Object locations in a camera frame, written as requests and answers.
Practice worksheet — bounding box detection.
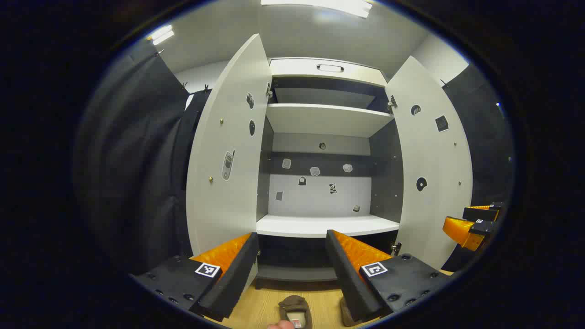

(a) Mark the brown fuzzy shoe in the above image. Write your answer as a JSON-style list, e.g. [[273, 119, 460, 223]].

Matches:
[[279, 295, 314, 329], [339, 297, 362, 327]]

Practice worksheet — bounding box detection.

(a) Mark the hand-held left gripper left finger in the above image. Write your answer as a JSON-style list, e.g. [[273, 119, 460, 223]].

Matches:
[[130, 232, 260, 323]]

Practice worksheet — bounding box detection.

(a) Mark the white cabinet shelf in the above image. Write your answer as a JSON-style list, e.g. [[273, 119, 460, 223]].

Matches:
[[256, 215, 400, 238], [266, 103, 394, 138]]

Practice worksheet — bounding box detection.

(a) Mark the ceiling light panel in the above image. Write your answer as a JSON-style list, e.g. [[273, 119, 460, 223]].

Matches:
[[261, 0, 373, 19], [146, 25, 175, 46]]

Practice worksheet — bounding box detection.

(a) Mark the black backdrop cloth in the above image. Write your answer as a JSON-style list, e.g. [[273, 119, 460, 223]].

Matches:
[[75, 43, 213, 277], [441, 64, 515, 272]]

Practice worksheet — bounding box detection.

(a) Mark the white cabinet drawer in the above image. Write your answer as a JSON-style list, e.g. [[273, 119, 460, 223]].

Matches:
[[270, 57, 388, 87]]

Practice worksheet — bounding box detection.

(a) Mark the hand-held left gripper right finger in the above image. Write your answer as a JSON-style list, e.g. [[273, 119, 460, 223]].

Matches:
[[325, 229, 454, 323]]

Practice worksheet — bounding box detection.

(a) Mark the white cabinet door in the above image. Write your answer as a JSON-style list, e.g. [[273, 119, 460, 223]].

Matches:
[[385, 56, 473, 270], [186, 33, 273, 293]]

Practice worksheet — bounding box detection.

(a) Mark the white shoe cabinet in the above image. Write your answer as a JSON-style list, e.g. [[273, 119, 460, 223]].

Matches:
[[186, 33, 473, 293]]

